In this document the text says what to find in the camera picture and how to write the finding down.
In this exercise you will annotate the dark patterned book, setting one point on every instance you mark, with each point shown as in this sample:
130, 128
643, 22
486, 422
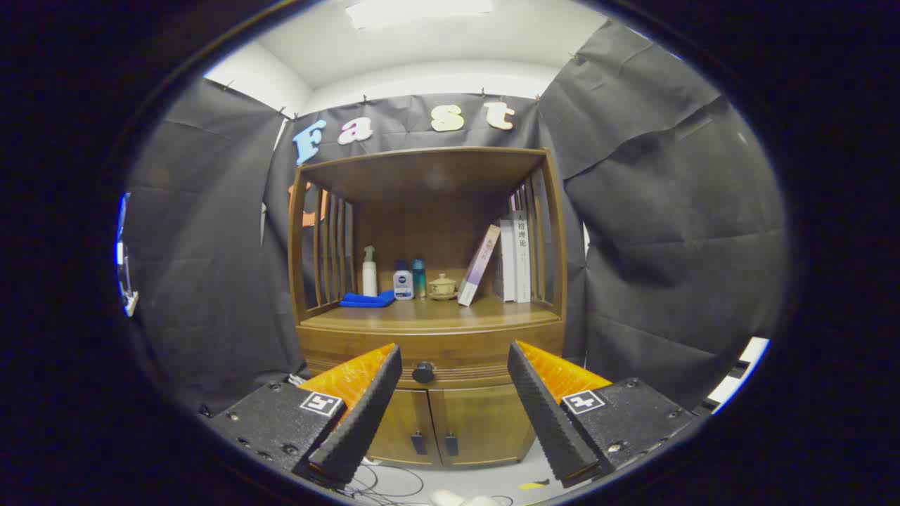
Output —
497, 274

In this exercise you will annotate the wooden cabinet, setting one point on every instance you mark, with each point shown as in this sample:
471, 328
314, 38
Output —
436, 176

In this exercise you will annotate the yellow tape piece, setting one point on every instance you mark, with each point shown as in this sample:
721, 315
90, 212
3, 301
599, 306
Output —
532, 485

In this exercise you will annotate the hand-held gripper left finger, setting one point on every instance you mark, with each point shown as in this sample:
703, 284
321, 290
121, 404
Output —
365, 422

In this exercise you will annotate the white book with black lettering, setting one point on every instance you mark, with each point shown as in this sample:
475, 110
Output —
523, 260

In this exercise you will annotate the blue folded cloth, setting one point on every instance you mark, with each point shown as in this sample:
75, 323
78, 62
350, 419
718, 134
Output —
365, 300

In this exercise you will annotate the white rounded object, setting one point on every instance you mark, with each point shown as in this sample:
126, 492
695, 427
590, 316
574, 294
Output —
457, 500

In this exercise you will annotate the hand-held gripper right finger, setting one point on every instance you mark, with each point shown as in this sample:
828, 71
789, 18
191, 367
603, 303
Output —
548, 422

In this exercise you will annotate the white lotion bottle blue cap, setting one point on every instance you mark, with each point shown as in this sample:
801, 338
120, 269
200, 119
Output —
403, 288

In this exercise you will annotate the purple and white book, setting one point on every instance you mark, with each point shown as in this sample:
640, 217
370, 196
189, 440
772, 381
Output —
479, 263

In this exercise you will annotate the beige ceramic lidded cup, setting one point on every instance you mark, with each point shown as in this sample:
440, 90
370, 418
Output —
443, 287

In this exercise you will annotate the wooden drawer with black knob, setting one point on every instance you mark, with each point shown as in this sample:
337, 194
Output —
464, 348

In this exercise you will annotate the wooden cabinet door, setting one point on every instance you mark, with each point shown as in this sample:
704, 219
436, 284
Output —
404, 429
485, 422

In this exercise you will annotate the teal bottle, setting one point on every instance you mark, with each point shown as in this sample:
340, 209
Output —
419, 281

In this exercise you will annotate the wooden countertop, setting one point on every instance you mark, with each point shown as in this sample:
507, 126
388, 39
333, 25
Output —
436, 313

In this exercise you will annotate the white spray bottle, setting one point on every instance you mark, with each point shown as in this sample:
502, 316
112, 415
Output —
369, 281

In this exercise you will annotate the plain white book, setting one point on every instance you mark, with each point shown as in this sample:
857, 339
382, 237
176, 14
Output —
508, 267

